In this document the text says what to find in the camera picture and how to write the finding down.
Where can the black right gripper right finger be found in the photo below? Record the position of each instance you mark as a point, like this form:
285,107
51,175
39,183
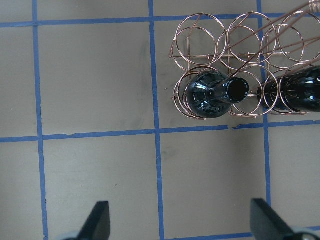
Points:
266,224

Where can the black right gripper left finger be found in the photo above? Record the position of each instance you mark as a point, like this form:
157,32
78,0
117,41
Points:
98,223

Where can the black wine bottle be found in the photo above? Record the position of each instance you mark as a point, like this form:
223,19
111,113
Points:
211,94
298,92

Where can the black wine bottle in basket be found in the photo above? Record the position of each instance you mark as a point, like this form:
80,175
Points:
298,92

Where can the copper wire wine basket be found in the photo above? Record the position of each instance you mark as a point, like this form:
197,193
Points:
253,46

